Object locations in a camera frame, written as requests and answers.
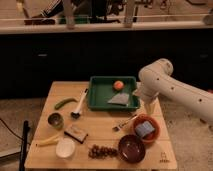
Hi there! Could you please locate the wooden folding table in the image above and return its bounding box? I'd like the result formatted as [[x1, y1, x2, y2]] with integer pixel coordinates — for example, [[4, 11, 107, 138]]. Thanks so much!
[[25, 82, 177, 171]]

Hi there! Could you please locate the black stand post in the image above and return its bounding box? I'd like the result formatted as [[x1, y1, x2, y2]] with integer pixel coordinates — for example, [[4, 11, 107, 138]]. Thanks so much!
[[19, 120, 30, 171]]

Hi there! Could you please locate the white bowl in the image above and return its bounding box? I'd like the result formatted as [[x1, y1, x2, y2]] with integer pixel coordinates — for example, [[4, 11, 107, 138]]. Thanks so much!
[[56, 138, 75, 158]]

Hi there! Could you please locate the green plastic tray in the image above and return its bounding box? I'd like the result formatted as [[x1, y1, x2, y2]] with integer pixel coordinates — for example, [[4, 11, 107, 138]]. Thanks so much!
[[87, 76, 140, 111]]

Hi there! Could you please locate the small olive green cup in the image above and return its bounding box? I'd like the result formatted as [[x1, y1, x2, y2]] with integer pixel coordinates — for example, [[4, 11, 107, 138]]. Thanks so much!
[[48, 113, 64, 130]]

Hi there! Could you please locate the grey towel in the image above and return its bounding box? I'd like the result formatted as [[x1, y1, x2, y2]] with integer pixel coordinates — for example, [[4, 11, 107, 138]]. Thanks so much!
[[108, 93, 129, 106]]

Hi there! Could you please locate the orange bowl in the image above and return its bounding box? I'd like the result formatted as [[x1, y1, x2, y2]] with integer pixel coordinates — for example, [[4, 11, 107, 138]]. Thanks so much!
[[132, 114, 160, 144]]

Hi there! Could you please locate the dark maroon bowl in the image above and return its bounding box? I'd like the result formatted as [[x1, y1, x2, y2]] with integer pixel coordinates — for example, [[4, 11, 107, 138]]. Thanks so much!
[[118, 134, 146, 163]]

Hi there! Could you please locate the brown rectangular block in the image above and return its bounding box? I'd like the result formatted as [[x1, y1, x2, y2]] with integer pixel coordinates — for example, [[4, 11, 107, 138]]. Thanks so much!
[[64, 125, 88, 144]]

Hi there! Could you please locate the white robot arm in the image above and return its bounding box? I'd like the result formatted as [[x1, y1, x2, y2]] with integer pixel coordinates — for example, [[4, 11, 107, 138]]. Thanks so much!
[[133, 58, 213, 126]]

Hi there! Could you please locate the orange ball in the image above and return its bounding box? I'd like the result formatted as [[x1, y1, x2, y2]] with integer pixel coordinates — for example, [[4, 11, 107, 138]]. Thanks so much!
[[113, 80, 124, 91]]

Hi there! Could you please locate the yellow banana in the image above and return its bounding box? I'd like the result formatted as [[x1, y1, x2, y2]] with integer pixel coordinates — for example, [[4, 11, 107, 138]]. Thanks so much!
[[36, 134, 62, 146]]

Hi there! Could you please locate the bunch of brown grapes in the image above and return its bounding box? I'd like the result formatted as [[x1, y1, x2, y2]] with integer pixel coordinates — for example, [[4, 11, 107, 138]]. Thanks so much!
[[88, 145, 118, 159]]

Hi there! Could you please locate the green cucumber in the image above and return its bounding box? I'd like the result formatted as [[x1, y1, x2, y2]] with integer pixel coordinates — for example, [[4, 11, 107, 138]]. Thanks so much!
[[54, 98, 78, 110]]

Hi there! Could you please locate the blue grey sponge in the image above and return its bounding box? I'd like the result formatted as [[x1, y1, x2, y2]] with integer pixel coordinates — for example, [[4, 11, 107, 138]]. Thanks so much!
[[135, 121, 155, 138]]

